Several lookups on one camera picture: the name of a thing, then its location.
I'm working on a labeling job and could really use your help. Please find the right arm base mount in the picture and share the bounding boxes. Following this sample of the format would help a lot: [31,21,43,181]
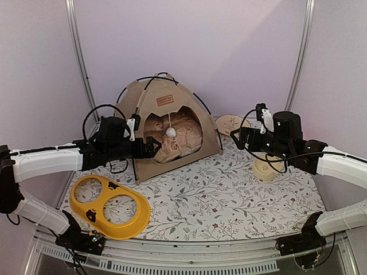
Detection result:
[275,211,326,256]

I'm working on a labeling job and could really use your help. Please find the floral patterned table mat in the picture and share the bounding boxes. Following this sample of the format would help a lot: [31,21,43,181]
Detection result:
[58,116,327,241]

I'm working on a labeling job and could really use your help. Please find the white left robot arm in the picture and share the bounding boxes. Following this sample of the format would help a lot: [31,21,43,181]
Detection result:
[1,117,161,249]

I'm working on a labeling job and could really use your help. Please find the white pompom toy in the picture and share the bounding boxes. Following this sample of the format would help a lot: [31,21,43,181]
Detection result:
[166,113,177,138]

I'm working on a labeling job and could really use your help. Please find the beige fabric pet tent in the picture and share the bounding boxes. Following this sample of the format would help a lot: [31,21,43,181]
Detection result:
[116,72,223,184]

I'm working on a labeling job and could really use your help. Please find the cream ceramic pet bowl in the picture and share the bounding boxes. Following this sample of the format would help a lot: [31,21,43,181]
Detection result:
[252,154,284,182]

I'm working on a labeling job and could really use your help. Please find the yellow double bowl holder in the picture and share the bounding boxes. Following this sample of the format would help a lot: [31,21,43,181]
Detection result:
[70,175,150,240]

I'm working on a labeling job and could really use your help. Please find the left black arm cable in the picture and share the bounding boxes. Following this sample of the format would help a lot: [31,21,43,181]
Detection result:
[82,104,130,175]

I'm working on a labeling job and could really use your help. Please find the white fluffy cushion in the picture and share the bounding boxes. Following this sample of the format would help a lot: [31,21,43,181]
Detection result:
[144,112,203,163]

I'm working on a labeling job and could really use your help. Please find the left aluminium frame post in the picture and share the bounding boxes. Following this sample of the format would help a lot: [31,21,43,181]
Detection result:
[65,0,96,109]

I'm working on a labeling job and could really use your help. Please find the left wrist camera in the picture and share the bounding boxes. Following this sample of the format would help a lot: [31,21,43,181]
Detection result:
[127,113,141,142]

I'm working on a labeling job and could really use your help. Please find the aluminium frame post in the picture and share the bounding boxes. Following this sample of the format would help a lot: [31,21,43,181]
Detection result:
[65,0,96,109]
[284,0,315,111]

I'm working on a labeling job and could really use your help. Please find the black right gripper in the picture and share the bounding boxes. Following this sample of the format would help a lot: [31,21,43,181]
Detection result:
[231,126,292,161]

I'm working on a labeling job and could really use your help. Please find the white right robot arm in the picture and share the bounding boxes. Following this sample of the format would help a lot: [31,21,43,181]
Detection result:
[230,109,366,250]

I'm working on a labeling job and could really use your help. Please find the right aluminium frame post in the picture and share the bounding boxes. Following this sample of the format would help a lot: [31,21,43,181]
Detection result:
[284,0,315,111]

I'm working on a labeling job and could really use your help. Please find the black tent pole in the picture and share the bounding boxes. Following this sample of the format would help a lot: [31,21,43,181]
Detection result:
[131,73,180,180]
[116,73,223,155]

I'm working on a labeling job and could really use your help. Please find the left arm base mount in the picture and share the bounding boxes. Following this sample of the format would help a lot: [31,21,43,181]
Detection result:
[55,210,106,256]

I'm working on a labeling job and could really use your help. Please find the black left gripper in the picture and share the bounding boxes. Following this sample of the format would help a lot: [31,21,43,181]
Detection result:
[106,135,161,162]

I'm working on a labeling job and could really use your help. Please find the aluminium front rail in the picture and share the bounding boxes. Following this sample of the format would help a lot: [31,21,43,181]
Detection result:
[25,229,362,274]

